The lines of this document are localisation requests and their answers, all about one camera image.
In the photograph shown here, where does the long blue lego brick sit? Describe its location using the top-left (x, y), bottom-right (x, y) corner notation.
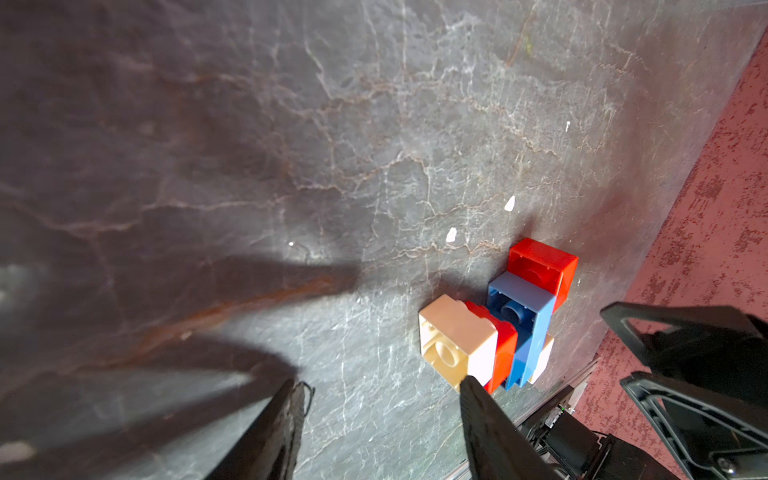
top-left (486, 272), bottom-right (556, 390)

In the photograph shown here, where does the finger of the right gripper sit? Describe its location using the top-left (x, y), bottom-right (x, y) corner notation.
top-left (600, 302), bottom-right (767, 408)
top-left (620, 372), bottom-right (767, 479)

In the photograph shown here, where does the red lego brick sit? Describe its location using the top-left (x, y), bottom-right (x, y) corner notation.
top-left (464, 301), bottom-right (518, 394)
top-left (507, 238), bottom-right (579, 311)

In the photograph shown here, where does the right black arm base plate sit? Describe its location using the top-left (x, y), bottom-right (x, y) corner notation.
top-left (520, 385), bottom-right (675, 479)

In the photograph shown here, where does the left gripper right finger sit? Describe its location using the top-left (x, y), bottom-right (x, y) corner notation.
top-left (460, 376), bottom-right (559, 480)

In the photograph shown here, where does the white lego brick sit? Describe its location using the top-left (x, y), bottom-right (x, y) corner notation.
top-left (528, 334), bottom-right (554, 384)
top-left (419, 295), bottom-right (498, 391)

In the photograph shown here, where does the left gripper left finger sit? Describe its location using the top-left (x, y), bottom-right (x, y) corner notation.
top-left (207, 379), bottom-right (314, 480)

